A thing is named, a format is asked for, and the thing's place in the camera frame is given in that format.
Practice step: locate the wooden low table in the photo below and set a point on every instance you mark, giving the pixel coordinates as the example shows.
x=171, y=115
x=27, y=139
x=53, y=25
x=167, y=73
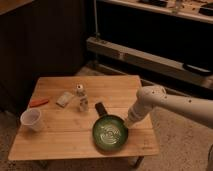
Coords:
x=68, y=132

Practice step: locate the green ceramic bowl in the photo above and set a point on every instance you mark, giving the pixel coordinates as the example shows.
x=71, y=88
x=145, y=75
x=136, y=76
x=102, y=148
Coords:
x=109, y=133

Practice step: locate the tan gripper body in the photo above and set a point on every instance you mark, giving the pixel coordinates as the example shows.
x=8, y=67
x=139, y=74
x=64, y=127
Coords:
x=128, y=124

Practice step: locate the clear plastic cup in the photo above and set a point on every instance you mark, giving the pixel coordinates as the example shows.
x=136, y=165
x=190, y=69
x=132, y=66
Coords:
x=32, y=119

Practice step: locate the orange carrot toy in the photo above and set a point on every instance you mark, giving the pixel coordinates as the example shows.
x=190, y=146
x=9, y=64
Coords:
x=38, y=102

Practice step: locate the metal shelf rack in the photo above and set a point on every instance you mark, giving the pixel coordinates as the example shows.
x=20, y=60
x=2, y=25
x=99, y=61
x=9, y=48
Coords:
x=175, y=45

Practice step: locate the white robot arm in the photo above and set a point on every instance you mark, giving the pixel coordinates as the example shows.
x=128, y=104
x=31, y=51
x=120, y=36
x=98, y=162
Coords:
x=148, y=97

